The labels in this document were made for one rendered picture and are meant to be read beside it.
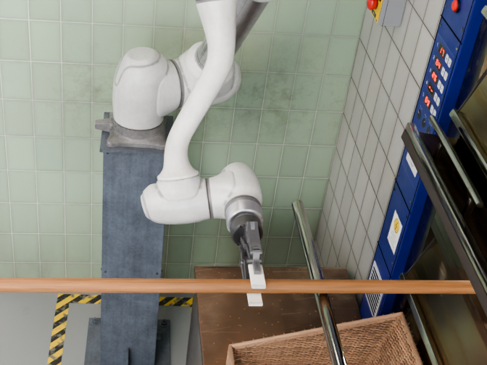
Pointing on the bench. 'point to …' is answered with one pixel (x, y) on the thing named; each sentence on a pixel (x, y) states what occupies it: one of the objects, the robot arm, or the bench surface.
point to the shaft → (232, 286)
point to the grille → (374, 293)
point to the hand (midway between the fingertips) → (255, 285)
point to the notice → (394, 232)
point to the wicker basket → (280, 343)
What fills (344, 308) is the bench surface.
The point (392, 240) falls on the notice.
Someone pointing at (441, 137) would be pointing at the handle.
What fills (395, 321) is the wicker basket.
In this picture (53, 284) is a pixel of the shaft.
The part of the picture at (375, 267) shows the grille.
